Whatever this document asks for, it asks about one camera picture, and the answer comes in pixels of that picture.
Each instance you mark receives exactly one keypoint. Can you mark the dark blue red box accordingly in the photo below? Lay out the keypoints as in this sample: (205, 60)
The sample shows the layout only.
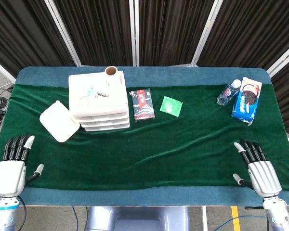
(142, 104)

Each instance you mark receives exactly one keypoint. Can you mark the white drawer storage box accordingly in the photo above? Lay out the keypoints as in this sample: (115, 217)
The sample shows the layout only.
(115, 98)

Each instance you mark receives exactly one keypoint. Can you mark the blue table cover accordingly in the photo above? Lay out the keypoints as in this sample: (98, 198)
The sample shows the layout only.
(173, 75)

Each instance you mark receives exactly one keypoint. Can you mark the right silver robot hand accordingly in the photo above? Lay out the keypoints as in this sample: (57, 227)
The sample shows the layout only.
(265, 178)

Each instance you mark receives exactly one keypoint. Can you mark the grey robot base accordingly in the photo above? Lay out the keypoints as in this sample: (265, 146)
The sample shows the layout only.
(137, 219)

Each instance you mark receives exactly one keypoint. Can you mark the clear drawer with snacks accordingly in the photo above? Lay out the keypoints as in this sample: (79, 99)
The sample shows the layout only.
(103, 121)

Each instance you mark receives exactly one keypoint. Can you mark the clear water bottle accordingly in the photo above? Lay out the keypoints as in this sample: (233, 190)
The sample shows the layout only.
(227, 93)

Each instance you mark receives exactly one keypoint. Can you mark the white square plastic lid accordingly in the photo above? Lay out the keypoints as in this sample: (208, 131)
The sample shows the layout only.
(59, 121)

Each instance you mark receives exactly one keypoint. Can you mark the green velvet cloth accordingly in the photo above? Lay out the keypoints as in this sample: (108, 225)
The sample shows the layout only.
(144, 156)

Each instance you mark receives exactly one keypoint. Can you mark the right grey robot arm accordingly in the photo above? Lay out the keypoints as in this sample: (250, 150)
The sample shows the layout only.
(277, 214)

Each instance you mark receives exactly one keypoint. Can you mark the green sachet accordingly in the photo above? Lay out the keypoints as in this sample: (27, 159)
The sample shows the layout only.
(171, 106)

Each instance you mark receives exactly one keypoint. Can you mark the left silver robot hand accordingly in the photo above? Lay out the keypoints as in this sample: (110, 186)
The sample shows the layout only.
(9, 175)

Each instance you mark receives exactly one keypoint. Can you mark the blue cookie box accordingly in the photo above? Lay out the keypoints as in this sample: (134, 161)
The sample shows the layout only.
(246, 101)

